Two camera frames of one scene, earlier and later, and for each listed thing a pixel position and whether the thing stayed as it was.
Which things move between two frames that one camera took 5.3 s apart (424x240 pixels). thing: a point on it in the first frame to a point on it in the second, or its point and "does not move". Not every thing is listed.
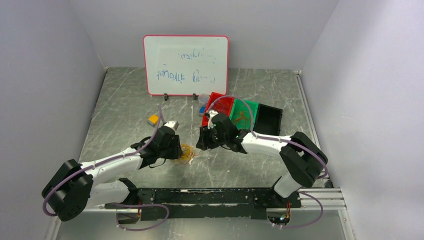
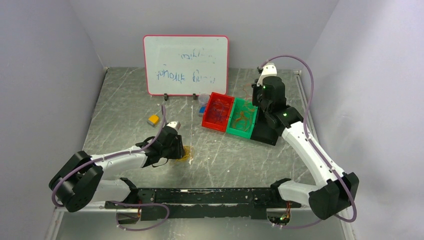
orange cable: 242,117 does not move
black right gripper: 204,142 to 255,89
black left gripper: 177,152 does not move
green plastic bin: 241,114 does not move
